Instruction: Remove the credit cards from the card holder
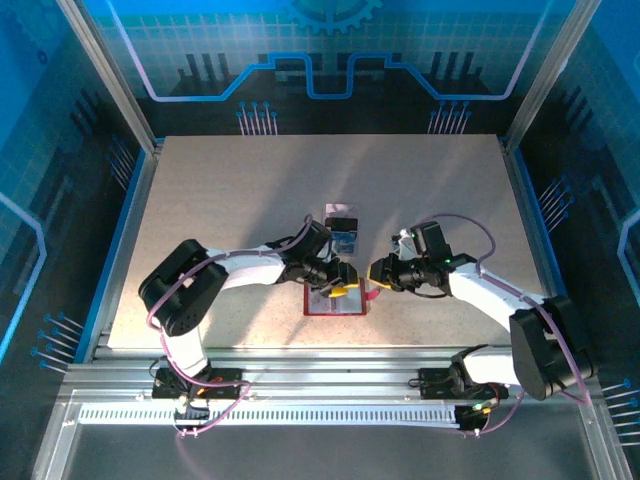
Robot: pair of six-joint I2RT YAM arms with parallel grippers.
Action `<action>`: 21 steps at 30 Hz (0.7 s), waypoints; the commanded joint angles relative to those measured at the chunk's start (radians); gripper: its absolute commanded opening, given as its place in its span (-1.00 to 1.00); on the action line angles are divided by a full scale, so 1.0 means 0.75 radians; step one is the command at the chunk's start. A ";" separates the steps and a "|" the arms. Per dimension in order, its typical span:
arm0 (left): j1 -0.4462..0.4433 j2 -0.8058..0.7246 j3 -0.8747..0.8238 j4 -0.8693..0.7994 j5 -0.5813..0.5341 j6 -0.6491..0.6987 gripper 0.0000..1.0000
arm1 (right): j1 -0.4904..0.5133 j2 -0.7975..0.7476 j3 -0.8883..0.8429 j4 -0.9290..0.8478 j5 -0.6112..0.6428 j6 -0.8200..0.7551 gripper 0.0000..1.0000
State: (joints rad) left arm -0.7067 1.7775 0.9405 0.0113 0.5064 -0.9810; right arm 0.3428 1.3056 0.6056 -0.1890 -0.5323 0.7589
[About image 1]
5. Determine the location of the red card holder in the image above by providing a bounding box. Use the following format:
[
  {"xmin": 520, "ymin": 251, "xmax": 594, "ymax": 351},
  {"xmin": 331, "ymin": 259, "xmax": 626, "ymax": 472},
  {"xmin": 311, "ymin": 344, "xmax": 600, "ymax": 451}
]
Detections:
[{"xmin": 302, "ymin": 277, "xmax": 382, "ymax": 317}]

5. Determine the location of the clear acrylic card stand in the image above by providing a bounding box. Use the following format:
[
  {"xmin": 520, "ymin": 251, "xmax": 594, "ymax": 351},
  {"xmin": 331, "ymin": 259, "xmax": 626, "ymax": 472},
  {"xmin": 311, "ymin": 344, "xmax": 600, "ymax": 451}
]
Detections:
[{"xmin": 319, "ymin": 201, "xmax": 362, "ymax": 257}]

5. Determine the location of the small black electronics box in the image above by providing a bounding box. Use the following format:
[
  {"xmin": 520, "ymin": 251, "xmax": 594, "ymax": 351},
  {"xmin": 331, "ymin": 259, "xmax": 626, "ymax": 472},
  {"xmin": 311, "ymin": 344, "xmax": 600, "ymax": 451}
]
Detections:
[
  {"xmin": 173, "ymin": 397, "xmax": 211, "ymax": 432},
  {"xmin": 457, "ymin": 402, "xmax": 494, "ymax": 434}
]

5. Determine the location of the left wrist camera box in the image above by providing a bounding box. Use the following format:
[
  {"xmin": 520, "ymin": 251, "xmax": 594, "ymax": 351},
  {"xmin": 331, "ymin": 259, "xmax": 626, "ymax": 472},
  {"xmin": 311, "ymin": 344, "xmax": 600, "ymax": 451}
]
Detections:
[{"xmin": 302, "ymin": 219, "xmax": 337, "ymax": 259}]

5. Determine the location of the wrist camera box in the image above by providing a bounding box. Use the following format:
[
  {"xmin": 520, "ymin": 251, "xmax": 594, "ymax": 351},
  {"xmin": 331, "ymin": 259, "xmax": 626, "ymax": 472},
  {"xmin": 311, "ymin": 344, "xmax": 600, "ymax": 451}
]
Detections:
[
  {"xmin": 392, "ymin": 219, "xmax": 454, "ymax": 261},
  {"xmin": 302, "ymin": 219, "xmax": 337, "ymax": 259}
]

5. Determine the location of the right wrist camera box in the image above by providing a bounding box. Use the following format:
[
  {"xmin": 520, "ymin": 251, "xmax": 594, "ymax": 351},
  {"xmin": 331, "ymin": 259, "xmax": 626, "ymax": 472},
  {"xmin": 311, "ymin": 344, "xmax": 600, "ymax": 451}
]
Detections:
[{"xmin": 392, "ymin": 219, "xmax": 454, "ymax": 261}]

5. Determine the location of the aluminium front frame rail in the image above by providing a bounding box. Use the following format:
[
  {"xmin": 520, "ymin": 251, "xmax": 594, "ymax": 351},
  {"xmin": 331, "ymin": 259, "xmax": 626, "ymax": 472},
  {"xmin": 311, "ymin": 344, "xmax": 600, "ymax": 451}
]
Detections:
[{"xmin": 58, "ymin": 346, "xmax": 604, "ymax": 407}]

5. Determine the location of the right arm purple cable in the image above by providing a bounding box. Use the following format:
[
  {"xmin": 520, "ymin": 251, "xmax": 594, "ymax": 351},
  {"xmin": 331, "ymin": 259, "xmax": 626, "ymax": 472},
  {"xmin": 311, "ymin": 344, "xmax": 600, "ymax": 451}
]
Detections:
[{"xmin": 412, "ymin": 213, "xmax": 594, "ymax": 439}]

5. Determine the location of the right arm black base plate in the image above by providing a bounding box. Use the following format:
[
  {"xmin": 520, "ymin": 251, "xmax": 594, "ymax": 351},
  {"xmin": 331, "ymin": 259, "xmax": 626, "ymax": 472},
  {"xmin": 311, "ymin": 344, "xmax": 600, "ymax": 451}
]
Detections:
[{"xmin": 418, "ymin": 367, "xmax": 510, "ymax": 401}]

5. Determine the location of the aluminium side rail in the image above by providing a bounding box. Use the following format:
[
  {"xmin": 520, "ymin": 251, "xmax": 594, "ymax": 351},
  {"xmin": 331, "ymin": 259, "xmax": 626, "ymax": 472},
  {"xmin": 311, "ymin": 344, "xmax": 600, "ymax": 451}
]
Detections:
[
  {"xmin": 102, "ymin": 139, "xmax": 166, "ymax": 351},
  {"xmin": 499, "ymin": 139, "xmax": 576, "ymax": 361}
]

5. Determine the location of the white slotted cable duct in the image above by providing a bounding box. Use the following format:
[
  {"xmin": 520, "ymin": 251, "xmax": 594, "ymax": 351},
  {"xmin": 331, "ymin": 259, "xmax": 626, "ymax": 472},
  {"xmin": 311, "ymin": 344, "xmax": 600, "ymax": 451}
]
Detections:
[{"xmin": 78, "ymin": 404, "xmax": 461, "ymax": 427}]

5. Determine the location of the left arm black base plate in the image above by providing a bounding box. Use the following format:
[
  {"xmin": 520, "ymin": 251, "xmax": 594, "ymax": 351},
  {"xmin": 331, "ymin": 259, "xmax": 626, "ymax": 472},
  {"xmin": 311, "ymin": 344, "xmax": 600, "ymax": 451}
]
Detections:
[{"xmin": 152, "ymin": 367, "xmax": 241, "ymax": 401}]

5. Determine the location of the aluminium corner post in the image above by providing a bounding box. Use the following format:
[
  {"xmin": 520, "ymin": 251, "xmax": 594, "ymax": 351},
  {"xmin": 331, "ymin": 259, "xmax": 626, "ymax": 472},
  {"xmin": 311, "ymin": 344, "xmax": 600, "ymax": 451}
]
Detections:
[
  {"xmin": 502, "ymin": 0, "xmax": 604, "ymax": 151},
  {"xmin": 54, "ymin": 0, "xmax": 166, "ymax": 154}
]

